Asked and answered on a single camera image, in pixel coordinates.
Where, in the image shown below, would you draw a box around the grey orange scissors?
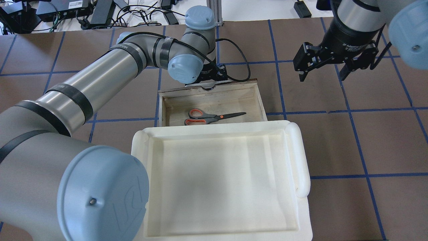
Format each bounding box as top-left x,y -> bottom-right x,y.
184,108 -> 246,126

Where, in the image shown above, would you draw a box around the large black power brick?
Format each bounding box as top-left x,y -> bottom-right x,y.
90,0 -> 115,28

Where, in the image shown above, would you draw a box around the wooden drawer white handle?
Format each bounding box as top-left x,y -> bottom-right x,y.
157,79 -> 268,127

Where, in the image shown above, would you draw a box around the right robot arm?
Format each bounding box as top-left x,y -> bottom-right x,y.
293,0 -> 428,81

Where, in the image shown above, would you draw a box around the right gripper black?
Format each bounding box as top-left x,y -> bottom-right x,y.
293,25 -> 379,82

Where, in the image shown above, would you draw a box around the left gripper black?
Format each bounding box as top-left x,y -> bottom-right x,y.
196,64 -> 228,84

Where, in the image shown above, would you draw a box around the black power adapter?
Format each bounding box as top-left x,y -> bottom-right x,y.
293,0 -> 312,18

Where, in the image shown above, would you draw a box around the white plastic tray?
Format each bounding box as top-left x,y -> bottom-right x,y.
131,120 -> 313,241

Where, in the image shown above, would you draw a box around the aluminium frame post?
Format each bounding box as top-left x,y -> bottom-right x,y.
206,0 -> 223,26

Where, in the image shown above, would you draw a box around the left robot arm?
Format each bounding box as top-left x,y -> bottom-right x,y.
1,6 -> 216,241

